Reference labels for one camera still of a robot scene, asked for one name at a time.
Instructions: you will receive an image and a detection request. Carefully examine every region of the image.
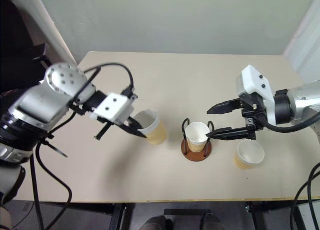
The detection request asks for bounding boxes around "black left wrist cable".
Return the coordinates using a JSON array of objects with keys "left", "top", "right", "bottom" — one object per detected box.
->
[{"left": 74, "top": 62, "right": 135, "bottom": 100}]

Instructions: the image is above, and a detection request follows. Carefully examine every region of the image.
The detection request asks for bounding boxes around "wire cup holder wooden base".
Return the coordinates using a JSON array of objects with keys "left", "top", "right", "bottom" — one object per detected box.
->
[{"left": 180, "top": 118, "right": 215, "bottom": 162}]

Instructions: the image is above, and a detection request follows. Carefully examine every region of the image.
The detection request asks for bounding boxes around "black metal table frame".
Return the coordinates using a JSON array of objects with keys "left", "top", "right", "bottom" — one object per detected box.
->
[{"left": 37, "top": 199, "right": 320, "bottom": 230}]

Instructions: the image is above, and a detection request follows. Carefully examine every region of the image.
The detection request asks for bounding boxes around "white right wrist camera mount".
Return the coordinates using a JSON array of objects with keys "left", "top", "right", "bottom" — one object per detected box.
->
[{"left": 235, "top": 64, "right": 276, "bottom": 127}]

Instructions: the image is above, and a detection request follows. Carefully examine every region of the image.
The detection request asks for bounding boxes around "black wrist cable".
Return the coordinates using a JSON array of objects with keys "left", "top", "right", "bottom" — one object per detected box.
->
[
  {"left": 74, "top": 62, "right": 135, "bottom": 100},
  {"left": 258, "top": 109, "right": 320, "bottom": 134}
]

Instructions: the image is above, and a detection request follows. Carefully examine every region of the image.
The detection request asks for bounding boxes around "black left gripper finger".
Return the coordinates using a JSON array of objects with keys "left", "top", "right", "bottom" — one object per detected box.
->
[
  {"left": 127, "top": 116, "right": 144, "bottom": 129},
  {"left": 119, "top": 124, "right": 148, "bottom": 139}
]

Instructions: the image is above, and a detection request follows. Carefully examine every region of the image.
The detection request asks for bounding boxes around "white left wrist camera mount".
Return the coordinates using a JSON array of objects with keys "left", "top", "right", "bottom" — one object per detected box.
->
[{"left": 89, "top": 92, "right": 135, "bottom": 127}]

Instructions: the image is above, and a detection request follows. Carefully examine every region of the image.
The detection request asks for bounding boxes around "tan paper cup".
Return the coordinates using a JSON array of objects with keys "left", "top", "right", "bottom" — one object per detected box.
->
[
  {"left": 133, "top": 109, "right": 167, "bottom": 146},
  {"left": 233, "top": 139, "right": 266, "bottom": 170},
  {"left": 184, "top": 121, "right": 211, "bottom": 153}
]

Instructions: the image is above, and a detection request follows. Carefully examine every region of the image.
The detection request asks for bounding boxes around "white leaning panel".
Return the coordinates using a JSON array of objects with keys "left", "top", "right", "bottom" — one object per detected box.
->
[{"left": 12, "top": 0, "right": 79, "bottom": 66}]

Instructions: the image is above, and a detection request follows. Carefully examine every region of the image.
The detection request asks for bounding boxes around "white curtain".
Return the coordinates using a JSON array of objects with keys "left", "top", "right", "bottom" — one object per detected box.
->
[{"left": 282, "top": 0, "right": 320, "bottom": 83}]

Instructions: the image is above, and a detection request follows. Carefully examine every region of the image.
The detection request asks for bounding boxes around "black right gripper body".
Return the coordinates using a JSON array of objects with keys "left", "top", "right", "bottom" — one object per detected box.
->
[{"left": 238, "top": 91, "right": 266, "bottom": 141}]

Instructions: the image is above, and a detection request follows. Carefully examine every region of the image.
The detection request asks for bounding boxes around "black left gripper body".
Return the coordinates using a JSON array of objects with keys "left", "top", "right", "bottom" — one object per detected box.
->
[{"left": 93, "top": 116, "right": 133, "bottom": 141}]

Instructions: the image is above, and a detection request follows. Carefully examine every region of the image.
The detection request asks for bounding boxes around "black cable tie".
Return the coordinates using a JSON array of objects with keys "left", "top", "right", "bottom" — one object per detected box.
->
[{"left": 41, "top": 139, "right": 69, "bottom": 158}]

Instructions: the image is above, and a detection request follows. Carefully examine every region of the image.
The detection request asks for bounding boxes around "dark rounded shape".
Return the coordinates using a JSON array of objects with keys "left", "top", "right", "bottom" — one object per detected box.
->
[{"left": 139, "top": 214, "right": 174, "bottom": 230}]

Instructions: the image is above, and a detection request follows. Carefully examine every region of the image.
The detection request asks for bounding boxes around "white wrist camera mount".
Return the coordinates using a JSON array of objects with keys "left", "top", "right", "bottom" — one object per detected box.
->
[
  {"left": 235, "top": 64, "right": 276, "bottom": 127},
  {"left": 89, "top": 92, "right": 135, "bottom": 127}
]

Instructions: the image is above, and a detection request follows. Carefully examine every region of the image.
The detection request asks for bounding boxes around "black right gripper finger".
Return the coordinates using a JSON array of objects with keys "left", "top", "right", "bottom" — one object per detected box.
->
[
  {"left": 206, "top": 99, "right": 243, "bottom": 115},
  {"left": 205, "top": 126, "right": 248, "bottom": 140}
]

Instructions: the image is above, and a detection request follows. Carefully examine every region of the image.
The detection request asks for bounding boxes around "black hanging cable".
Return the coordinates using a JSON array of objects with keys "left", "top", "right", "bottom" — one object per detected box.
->
[
  {"left": 306, "top": 162, "right": 320, "bottom": 230},
  {"left": 291, "top": 176, "right": 320, "bottom": 230},
  {"left": 34, "top": 139, "right": 73, "bottom": 230}
]

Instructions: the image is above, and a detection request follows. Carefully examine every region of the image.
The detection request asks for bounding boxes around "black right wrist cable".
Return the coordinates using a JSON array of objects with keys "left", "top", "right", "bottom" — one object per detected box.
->
[{"left": 258, "top": 109, "right": 320, "bottom": 134}]

